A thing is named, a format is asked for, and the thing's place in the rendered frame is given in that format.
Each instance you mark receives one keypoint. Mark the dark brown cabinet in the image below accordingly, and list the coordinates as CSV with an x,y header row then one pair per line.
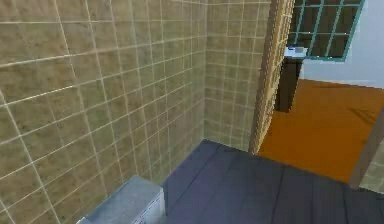
x,y
289,83

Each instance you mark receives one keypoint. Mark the grey metal box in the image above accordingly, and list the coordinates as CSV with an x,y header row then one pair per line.
x,y
126,205

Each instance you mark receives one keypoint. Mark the small blue white object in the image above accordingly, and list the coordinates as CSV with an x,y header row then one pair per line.
x,y
296,49

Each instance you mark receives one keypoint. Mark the green framed window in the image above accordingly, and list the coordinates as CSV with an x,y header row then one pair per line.
x,y
325,28

